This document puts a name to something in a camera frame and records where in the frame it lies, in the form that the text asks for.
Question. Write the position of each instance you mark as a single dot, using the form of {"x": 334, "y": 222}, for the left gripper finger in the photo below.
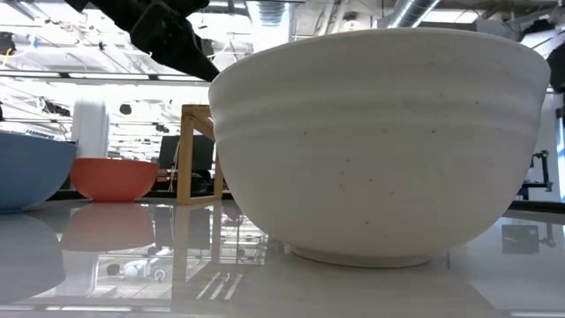
{"x": 172, "y": 42}

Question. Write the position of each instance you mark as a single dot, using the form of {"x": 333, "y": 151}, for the coral orange bowl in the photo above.
{"x": 112, "y": 179}

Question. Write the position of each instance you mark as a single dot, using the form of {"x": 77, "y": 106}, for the blue bowl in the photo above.
{"x": 31, "y": 172}

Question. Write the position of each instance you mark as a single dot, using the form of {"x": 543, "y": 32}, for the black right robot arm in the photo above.
{"x": 558, "y": 68}

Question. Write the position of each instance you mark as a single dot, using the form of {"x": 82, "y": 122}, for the wooden slatted shelf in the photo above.
{"x": 185, "y": 154}

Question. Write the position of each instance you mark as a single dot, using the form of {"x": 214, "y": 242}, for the black monitor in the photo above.
{"x": 170, "y": 152}

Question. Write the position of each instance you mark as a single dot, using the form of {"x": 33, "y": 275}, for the white cylinder column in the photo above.
{"x": 90, "y": 130}

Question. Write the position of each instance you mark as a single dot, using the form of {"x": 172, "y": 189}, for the white bowl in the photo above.
{"x": 375, "y": 154}

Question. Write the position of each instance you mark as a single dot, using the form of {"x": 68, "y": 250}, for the blue clamp stand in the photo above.
{"x": 540, "y": 176}

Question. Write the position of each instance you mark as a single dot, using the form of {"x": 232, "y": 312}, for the silver ceiling duct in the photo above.
{"x": 410, "y": 11}

